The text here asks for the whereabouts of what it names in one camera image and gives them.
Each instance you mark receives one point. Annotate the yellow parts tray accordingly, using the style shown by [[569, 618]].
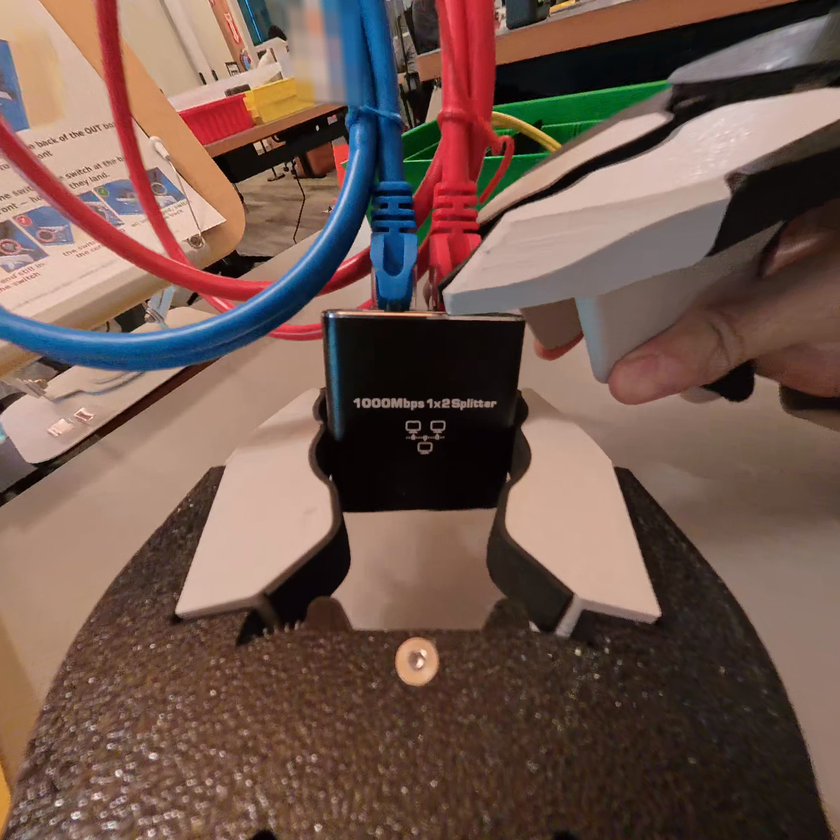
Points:
[[279, 102]]

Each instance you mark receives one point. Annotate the printed instruction sheet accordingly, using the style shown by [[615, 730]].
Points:
[[65, 170]]

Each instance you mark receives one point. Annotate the red parts tray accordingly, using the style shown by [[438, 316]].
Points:
[[216, 121]]

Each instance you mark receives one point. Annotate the wooden instruction board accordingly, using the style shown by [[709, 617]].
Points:
[[203, 164]]

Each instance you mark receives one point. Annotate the wood-edged office table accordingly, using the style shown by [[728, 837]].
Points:
[[295, 124], [590, 29]]

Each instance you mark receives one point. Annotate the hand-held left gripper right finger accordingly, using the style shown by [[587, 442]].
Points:
[[577, 525]]

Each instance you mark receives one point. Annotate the black ethernet splitter box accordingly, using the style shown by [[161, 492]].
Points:
[[420, 367]]

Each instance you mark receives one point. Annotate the person's right hand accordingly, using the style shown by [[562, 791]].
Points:
[[722, 348]]

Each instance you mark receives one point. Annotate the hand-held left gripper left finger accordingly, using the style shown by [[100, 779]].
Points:
[[262, 525]]

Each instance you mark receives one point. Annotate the green plastic bin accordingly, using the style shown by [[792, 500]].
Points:
[[577, 111]]

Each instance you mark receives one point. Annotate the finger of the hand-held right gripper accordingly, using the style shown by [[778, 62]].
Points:
[[577, 154], [590, 249]]

